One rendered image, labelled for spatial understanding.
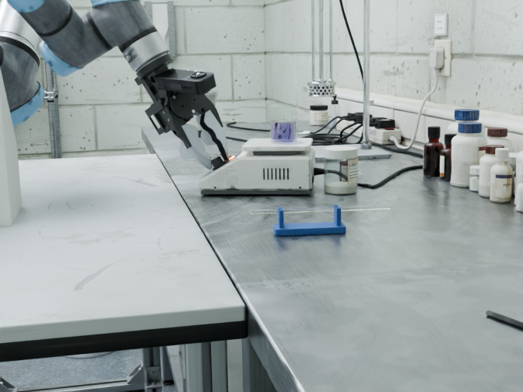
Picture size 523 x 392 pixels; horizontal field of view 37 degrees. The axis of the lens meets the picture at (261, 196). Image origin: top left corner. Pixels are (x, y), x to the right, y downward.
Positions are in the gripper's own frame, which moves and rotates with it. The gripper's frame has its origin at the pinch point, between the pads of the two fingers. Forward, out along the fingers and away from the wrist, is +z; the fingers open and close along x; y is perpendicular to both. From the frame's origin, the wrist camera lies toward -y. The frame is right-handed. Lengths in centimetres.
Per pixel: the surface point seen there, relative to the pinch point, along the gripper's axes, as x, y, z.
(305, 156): -7.2, -12.1, 7.7
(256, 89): -174, 179, -12
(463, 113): -39.9, -20.8, 17.4
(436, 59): -71, 2, 8
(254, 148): -2.7, -6.9, 2.0
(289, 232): 17.2, -28.5, 13.2
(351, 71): -110, 62, 2
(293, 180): -4.3, -9.5, 10.1
